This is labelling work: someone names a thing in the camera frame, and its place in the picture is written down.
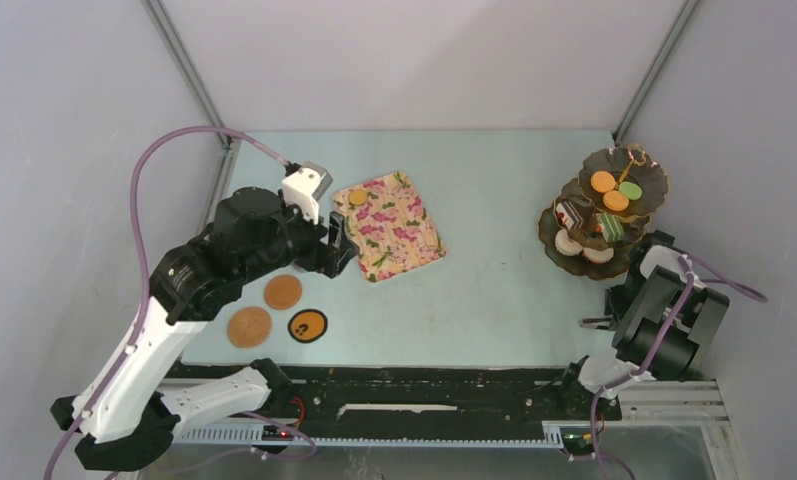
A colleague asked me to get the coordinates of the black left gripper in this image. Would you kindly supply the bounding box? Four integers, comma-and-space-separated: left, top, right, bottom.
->
239, 192, 359, 284

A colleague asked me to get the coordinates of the floral rectangular tray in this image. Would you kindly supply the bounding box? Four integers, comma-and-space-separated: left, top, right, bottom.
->
332, 171, 447, 283

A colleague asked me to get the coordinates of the white donut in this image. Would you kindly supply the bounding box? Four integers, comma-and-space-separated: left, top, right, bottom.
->
554, 229, 583, 257
582, 247, 615, 264

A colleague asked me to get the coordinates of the chocolate cake piece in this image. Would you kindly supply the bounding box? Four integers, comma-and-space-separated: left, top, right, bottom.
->
554, 197, 591, 230

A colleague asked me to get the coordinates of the three tier black cake stand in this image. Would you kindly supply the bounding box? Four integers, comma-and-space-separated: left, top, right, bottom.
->
537, 144, 669, 281

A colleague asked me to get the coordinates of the orange round biscuit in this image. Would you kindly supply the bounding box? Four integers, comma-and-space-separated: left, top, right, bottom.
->
602, 190, 630, 212
590, 170, 617, 194

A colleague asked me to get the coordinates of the green striped cake slice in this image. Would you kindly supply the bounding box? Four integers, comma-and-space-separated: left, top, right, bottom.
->
596, 212, 625, 244

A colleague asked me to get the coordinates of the green round biscuit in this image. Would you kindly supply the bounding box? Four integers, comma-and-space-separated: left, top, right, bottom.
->
617, 181, 643, 201

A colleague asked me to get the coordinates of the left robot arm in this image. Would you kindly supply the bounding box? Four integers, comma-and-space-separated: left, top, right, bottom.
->
51, 187, 358, 472

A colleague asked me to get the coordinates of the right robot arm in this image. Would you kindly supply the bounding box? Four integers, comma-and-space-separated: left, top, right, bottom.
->
555, 231, 730, 418

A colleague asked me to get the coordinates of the small yellow cookie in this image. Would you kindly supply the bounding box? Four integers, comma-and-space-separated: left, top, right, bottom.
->
348, 189, 368, 206

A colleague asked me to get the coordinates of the upper wooden round coaster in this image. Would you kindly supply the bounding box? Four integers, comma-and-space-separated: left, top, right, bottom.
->
263, 274, 303, 310

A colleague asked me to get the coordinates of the wooden round coaster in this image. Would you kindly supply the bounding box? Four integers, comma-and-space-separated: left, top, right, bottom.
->
227, 307, 272, 349
263, 274, 303, 310

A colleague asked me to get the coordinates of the orange question mark coaster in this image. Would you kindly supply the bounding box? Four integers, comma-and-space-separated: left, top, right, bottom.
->
287, 309, 329, 344

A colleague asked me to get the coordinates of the lower wooden round coaster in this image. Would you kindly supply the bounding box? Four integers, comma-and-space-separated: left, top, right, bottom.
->
227, 307, 272, 349

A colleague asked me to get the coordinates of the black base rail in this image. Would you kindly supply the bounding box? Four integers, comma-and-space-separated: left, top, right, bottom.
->
166, 362, 621, 444

